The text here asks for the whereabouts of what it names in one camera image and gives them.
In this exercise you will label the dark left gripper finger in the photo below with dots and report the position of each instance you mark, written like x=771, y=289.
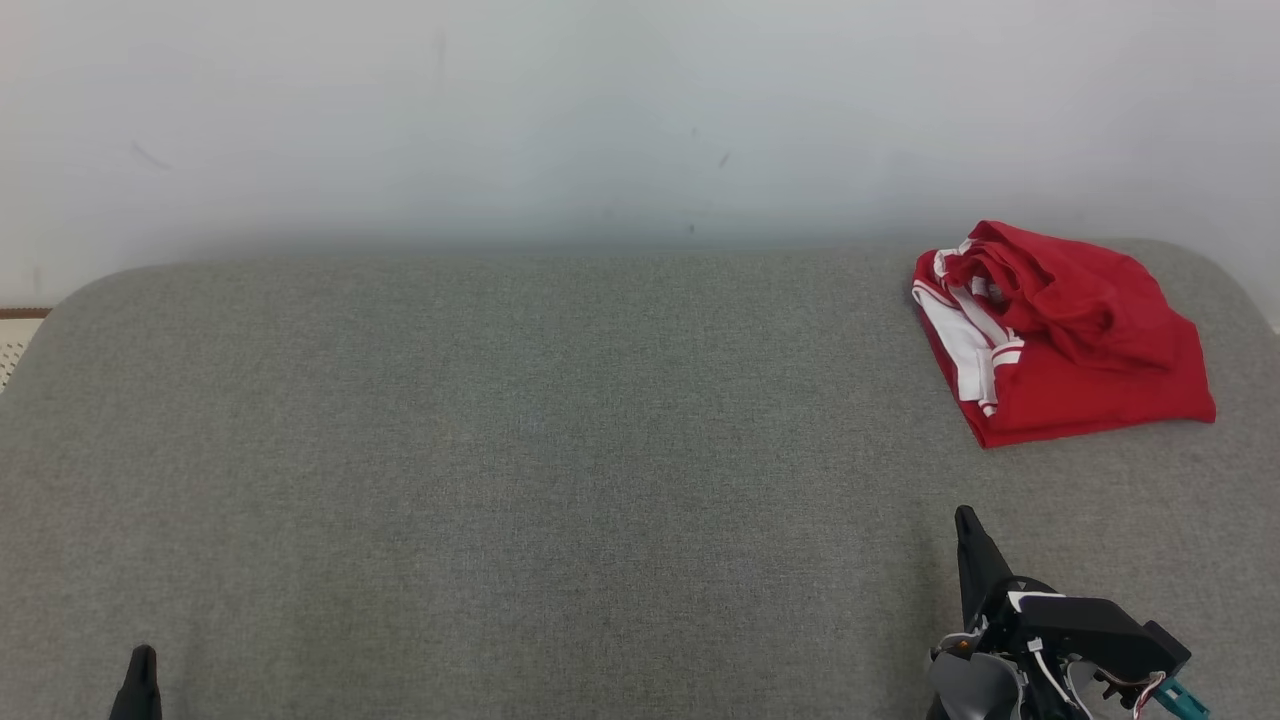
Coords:
x=140, y=690

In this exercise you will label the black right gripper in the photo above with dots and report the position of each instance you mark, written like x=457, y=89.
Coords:
x=1080, y=630

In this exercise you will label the red shorts with white stripe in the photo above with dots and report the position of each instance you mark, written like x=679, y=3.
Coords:
x=1080, y=290

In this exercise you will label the white laundry basket brown rim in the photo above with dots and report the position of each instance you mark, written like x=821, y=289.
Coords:
x=12, y=345

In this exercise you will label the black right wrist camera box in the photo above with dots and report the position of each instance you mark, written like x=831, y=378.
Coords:
x=1168, y=650

